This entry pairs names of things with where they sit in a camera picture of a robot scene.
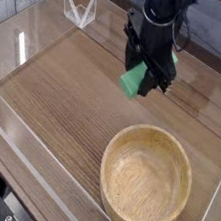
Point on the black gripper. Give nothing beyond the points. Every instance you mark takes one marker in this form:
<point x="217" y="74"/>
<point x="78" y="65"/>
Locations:
<point x="147" y="36"/>

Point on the green rectangular block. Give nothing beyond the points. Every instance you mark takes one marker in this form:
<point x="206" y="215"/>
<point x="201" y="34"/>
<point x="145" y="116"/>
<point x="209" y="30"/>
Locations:
<point x="130" y="80"/>

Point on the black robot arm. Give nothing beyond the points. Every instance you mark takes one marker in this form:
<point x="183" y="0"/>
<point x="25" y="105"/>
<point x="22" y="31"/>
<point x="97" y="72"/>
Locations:
<point x="163" y="11"/>

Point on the oval wooden bowl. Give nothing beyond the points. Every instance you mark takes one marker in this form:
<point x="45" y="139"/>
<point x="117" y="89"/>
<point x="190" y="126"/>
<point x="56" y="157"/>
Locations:
<point x="145" y="175"/>

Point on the clear acrylic corner bracket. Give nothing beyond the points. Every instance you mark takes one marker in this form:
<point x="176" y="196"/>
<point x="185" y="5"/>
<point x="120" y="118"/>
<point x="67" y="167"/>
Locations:
<point x="78" y="14"/>

